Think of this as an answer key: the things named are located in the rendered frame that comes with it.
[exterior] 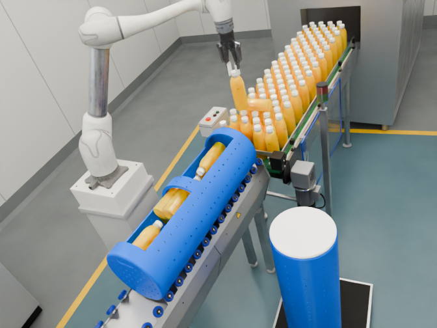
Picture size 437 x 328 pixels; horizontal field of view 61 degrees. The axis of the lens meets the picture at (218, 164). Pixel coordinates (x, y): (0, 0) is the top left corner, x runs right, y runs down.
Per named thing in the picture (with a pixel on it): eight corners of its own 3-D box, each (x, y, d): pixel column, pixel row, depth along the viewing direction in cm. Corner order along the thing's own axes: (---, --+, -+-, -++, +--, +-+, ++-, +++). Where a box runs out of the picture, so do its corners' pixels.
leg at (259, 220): (265, 272, 265) (251, 212, 227) (268, 265, 268) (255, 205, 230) (273, 274, 262) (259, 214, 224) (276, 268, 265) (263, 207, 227)
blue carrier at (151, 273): (121, 286, 165) (94, 246, 148) (216, 163, 219) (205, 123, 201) (172, 309, 151) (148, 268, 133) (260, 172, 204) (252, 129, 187)
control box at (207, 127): (201, 136, 236) (197, 123, 230) (216, 119, 248) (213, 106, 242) (214, 138, 231) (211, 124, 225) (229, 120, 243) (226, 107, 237)
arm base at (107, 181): (79, 187, 199) (75, 179, 196) (105, 163, 214) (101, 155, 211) (105, 194, 192) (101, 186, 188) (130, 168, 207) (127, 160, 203)
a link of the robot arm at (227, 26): (226, 21, 171) (229, 34, 175) (235, 14, 177) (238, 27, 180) (210, 22, 176) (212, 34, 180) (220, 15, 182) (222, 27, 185)
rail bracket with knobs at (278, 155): (268, 170, 211) (265, 157, 205) (273, 163, 216) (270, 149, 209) (284, 174, 206) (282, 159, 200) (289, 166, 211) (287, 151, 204)
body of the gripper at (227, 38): (214, 33, 180) (218, 51, 185) (229, 33, 175) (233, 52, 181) (222, 27, 184) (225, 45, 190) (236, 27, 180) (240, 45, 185)
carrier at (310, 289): (352, 338, 203) (317, 300, 224) (352, 234, 150) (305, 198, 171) (313, 369, 195) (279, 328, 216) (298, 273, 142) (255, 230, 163)
